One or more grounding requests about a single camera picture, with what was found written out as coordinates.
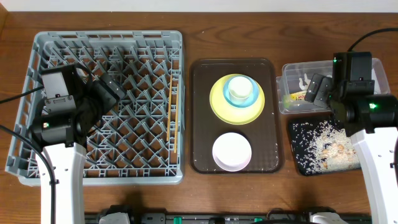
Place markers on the grey plastic dishwasher rack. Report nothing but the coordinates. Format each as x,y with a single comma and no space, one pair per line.
130,145

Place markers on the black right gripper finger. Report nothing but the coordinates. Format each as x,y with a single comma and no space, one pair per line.
322,96
313,87

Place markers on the clear plastic bin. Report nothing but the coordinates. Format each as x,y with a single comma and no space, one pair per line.
289,83

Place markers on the white bowl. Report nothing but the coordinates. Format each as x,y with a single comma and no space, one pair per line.
231,152

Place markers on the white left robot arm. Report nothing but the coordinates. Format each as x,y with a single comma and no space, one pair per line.
63,120

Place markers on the green orange snack wrapper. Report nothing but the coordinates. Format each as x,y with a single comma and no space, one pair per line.
294,99

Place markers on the light blue small plate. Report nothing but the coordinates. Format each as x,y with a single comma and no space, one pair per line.
250,101

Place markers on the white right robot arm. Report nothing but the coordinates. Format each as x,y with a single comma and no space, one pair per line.
370,121

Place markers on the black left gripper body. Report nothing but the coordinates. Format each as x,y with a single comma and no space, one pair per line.
104,94

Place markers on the white napkin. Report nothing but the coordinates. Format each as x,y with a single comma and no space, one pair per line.
304,82

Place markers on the white cup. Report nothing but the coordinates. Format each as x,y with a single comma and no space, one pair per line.
240,89

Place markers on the yellow plate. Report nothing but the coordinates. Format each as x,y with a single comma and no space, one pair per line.
231,114

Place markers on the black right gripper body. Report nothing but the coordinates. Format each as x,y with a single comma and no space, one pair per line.
334,93

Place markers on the dark brown serving tray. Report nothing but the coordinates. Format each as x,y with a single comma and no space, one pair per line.
263,134

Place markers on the black waste tray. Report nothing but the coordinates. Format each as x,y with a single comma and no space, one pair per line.
298,140

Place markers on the rice pile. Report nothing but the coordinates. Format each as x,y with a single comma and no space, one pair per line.
329,149

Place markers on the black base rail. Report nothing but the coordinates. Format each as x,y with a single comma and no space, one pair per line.
163,217

